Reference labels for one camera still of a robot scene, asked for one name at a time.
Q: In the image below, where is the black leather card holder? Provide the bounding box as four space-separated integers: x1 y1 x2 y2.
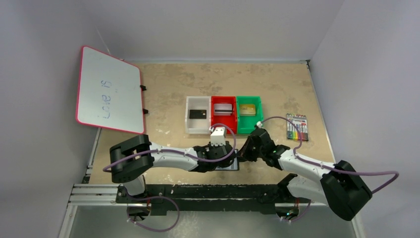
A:
215 157 240 171

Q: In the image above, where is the white credit card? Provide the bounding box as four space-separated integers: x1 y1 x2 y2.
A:
213 103 233 116

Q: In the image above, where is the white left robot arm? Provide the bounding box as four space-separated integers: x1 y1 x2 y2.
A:
103 134 236 196

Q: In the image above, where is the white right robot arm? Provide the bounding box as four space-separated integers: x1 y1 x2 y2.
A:
237 128 372 221

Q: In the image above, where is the gold credit card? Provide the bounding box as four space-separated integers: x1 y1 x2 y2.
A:
239 104 257 116

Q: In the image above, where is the black credit card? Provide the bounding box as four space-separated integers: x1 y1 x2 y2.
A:
188 109 207 119

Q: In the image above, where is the white plastic bin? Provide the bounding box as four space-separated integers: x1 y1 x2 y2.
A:
185 96 211 134

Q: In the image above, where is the green plastic bin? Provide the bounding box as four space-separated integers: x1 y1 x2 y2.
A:
236 96 264 134

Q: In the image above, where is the red plastic bin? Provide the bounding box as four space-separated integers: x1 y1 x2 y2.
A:
211 96 238 134

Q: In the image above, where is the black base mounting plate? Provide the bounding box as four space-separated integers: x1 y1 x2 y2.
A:
115 184 307 219

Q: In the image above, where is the pack of coloured markers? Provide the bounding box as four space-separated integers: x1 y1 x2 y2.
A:
286 114 309 141

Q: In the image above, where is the pink framed whiteboard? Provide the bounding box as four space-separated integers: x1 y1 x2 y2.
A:
75 46 145 134

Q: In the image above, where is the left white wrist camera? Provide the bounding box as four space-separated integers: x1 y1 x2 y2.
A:
210 126 226 147

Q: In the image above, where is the aluminium rail frame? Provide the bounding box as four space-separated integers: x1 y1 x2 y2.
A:
59 129 364 238

